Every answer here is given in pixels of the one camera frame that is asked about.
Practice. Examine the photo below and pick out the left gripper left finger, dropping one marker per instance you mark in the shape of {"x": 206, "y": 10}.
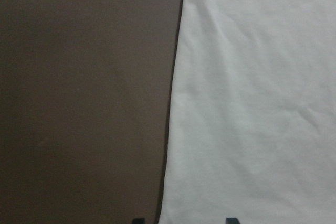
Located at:
{"x": 138, "y": 221}

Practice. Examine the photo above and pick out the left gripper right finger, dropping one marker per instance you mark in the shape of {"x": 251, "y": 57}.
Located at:
{"x": 232, "y": 220}

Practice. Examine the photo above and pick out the cream long sleeve cat shirt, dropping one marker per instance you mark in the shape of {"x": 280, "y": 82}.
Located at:
{"x": 252, "y": 117}

